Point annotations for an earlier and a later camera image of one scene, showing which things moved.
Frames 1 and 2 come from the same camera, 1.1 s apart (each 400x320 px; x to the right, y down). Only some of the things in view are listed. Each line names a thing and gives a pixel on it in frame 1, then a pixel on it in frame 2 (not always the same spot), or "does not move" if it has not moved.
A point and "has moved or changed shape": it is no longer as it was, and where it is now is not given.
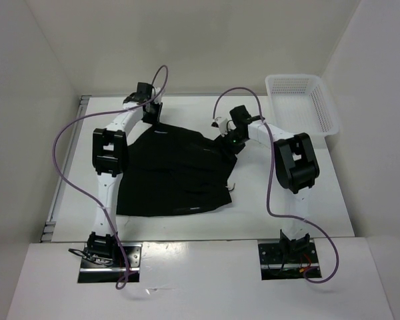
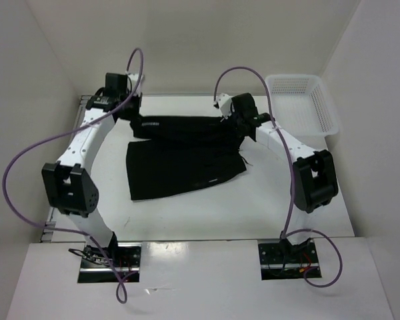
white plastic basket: x=301 y=105 does not move
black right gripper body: x=233 y=139 → x=239 y=120
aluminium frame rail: x=50 y=229 does not move
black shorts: x=168 y=170 has moved or changed shape
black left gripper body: x=154 y=115 → x=131 y=107
